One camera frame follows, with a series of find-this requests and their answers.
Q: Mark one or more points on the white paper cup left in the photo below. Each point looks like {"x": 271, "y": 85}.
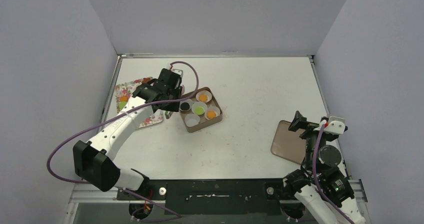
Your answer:
{"x": 190, "y": 101}

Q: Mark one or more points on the aluminium frame rail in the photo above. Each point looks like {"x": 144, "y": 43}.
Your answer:
{"x": 84, "y": 193}

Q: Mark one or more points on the white paper cup right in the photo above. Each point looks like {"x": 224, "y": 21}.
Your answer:
{"x": 213, "y": 108}

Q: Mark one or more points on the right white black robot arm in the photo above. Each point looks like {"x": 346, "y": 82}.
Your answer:
{"x": 319, "y": 184}

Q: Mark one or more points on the pink cat paw tongs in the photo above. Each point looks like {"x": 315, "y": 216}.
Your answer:
{"x": 168, "y": 114}

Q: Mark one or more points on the white paper cup centre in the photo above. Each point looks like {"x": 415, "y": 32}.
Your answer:
{"x": 197, "y": 104}

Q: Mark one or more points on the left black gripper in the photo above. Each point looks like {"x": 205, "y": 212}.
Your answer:
{"x": 173, "y": 108}

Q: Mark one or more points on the black round cookie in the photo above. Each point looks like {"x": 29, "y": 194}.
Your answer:
{"x": 185, "y": 106}

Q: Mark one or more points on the orange round cookie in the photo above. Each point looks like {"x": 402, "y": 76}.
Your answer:
{"x": 203, "y": 98}

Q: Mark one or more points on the orange cookie far left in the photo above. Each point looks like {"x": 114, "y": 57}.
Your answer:
{"x": 123, "y": 99}

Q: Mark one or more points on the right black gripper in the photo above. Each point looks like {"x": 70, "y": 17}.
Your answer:
{"x": 306, "y": 126}

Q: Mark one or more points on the floral cookie tray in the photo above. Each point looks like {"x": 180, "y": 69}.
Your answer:
{"x": 126, "y": 89}

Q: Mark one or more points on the brown box lid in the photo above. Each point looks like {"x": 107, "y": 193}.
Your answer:
{"x": 287, "y": 144}

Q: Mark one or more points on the white paper cup front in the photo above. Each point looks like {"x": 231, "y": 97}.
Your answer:
{"x": 192, "y": 120}

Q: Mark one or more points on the white paper cup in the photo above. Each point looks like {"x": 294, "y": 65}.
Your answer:
{"x": 192, "y": 120}
{"x": 204, "y": 92}
{"x": 197, "y": 104}
{"x": 213, "y": 108}
{"x": 190, "y": 101}

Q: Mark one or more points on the white paper cup back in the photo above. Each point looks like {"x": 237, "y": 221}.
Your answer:
{"x": 204, "y": 92}

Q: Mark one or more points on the brown star cookie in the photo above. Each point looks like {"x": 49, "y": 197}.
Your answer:
{"x": 145, "y": 80}

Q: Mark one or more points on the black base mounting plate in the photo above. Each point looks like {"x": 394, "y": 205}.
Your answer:
{"x": 220, "y": 197}

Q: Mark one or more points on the green round cookie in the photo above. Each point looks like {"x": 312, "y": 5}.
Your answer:
{"x": 122, "y": 105}
{"x": 199, "y": 110}

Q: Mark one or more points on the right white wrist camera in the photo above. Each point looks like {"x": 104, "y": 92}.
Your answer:
{"x": 332, "y": 125}

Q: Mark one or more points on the brown square cookie box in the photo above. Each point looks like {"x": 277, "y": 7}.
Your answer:
{"x": 203, "y": 122}

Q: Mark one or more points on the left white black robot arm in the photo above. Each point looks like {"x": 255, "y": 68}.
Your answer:
{"x": 93, "y": 160}

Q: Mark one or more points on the orange flower cookie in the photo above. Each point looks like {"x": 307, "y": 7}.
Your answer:
{"x": 211, "y": 114}

